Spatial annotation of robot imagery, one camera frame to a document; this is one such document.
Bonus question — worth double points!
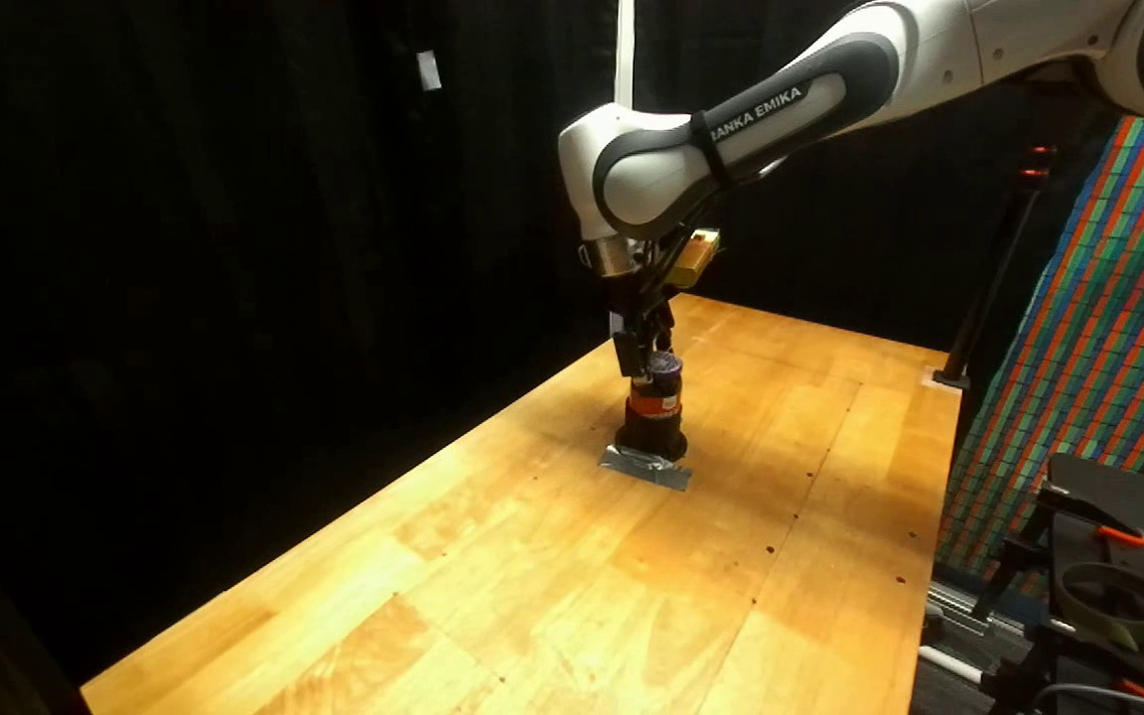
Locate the white vertical pole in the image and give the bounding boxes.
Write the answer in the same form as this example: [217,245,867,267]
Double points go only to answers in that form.
[613,0,635,107]

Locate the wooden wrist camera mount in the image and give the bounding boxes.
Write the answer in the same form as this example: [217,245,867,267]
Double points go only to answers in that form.
[667,231,717,291]

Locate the black tripod pole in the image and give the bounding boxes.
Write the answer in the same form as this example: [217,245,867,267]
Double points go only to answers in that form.
[932,144,1055,389]

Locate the black equipment cart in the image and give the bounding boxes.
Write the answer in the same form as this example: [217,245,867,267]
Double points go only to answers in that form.
[909,455,1144,715]

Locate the black bottle with red label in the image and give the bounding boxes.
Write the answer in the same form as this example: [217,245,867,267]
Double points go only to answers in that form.
[617,351,687,462]

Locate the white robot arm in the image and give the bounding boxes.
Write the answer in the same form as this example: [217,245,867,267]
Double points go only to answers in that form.
[557,0,1144,377]

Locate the black tape roll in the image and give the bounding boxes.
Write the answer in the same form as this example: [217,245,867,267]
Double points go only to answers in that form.
[1051,564,1144,652]

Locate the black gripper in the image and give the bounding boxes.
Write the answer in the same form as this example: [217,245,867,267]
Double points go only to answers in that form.
[605,270,676,377]

